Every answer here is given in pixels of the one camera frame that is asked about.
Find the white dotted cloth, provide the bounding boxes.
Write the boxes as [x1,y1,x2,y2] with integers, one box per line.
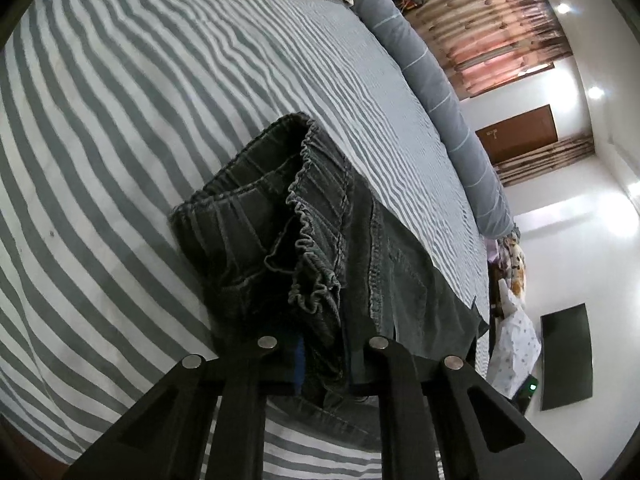
[487,280,543,401]

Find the dark grey denim pants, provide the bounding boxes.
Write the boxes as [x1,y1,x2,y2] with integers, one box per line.
[169,112,490,453]

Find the grey rolled duvet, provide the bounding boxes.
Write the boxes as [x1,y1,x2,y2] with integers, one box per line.
[345,0,516,238]

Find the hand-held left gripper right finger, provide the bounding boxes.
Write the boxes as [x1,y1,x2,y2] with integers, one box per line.
[347,335,583,480]

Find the black wall television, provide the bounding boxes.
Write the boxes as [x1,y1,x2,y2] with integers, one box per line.
[540,303,593,411]

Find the brown wooden door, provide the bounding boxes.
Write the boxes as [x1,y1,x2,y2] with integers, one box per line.
[475,105,558,166]

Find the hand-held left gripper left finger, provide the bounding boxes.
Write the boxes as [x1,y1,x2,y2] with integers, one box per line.
[62,335,307,480]

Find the black device with green light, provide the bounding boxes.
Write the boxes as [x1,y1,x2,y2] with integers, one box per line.
[515,375,541,411]

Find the brown patterned curtain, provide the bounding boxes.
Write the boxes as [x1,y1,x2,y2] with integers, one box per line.
[400,0,573,98]
[492,132,596,188]

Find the grey striped bed sheet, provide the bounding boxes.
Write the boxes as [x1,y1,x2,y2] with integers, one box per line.
[0,0,493,480]

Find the floral orange blanket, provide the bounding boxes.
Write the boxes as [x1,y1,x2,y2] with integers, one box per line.
[487,240,528,306]

